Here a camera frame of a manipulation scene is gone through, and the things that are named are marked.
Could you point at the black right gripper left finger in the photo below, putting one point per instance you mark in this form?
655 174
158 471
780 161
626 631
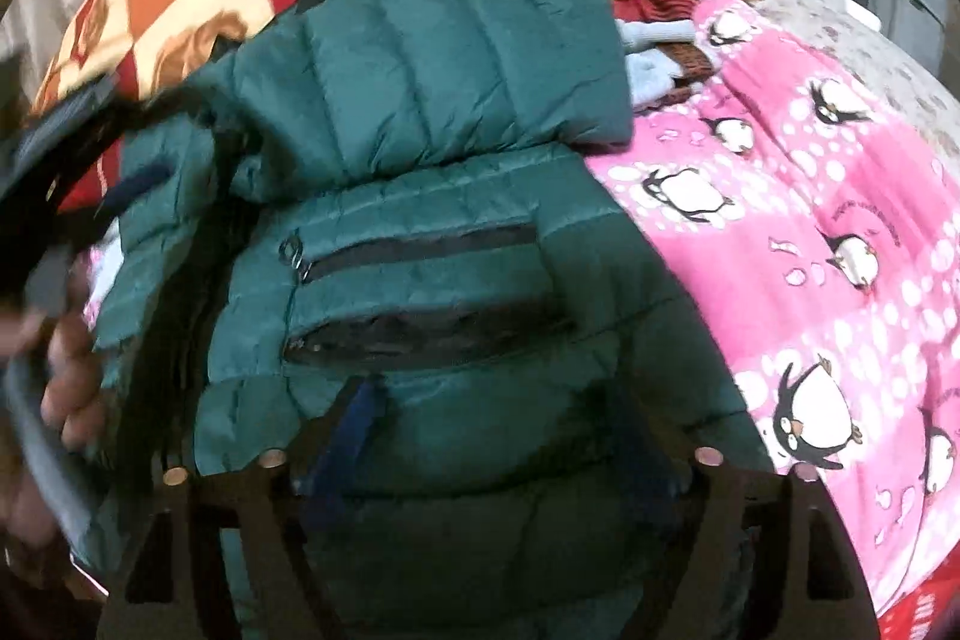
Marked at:
173 581

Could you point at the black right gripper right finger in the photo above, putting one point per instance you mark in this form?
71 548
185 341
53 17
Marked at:
747 554

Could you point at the dark green puffer jacket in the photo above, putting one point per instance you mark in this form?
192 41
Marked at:
396 192

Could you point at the person's left hand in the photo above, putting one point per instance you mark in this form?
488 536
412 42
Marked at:
73 407

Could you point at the pink penguin blanket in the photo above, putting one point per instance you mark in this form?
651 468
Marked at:
819 235

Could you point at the grey folded garment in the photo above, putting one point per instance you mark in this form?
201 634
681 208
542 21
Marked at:
663 61

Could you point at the brown patterned folded cloth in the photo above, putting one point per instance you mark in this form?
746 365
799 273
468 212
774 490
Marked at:
654 10

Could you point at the floral bed sheet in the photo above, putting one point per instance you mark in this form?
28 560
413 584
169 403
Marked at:
847 10

